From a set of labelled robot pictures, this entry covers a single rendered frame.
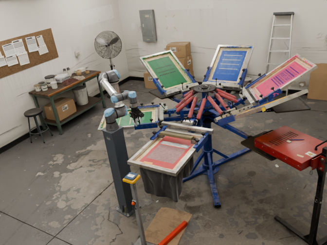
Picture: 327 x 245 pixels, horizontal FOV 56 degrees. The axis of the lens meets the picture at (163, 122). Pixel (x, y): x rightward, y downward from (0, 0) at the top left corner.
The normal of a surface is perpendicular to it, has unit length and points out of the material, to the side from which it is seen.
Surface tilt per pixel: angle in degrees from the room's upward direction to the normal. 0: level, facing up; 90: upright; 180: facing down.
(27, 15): 90
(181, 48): 88
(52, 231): 0
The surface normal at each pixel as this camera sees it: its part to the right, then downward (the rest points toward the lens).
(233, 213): -0.11, -0.89
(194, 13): -0.49, 0.43
